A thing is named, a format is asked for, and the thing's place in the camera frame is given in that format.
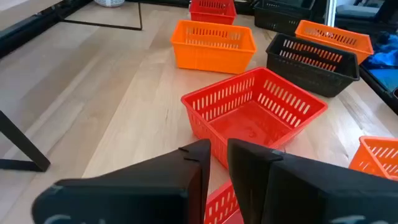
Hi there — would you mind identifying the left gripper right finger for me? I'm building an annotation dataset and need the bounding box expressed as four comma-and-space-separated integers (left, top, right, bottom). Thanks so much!
228, 138, 398, 224

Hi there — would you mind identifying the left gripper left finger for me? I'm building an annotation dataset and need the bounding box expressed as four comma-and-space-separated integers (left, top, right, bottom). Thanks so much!
30, 139, 212, 224

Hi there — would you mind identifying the orange plastic slotted basket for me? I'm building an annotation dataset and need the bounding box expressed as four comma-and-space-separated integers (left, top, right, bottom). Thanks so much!
348, 135, 398, 182
294, 19, 374, 65
170, 19, 257, 75

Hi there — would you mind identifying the red plastic slotted basket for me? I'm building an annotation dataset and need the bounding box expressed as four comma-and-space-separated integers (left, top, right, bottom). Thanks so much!
188, 0, 238, 26
180, 66, 329, 169
203, 180, 245, 224

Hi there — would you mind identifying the black plastic slotted basket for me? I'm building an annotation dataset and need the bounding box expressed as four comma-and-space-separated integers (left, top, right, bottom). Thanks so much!
253, 0, 315, 37
266, 32, 361, 98

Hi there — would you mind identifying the black metal shelf leg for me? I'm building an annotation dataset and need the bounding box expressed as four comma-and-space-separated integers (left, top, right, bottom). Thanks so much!
0, 108, 51, 172
60, 1, 143, 31

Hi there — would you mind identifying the blue plastic sheet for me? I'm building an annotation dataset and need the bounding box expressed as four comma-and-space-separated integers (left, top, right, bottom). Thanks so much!
362, 32, 398, 93

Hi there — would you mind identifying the black aluminium frame crossbar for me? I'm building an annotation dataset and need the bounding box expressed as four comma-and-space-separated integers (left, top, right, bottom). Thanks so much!
359, 63, 398, 115

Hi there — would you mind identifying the black aluminium frame rail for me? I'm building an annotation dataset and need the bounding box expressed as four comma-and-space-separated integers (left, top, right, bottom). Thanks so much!
124, 0, 259, 16

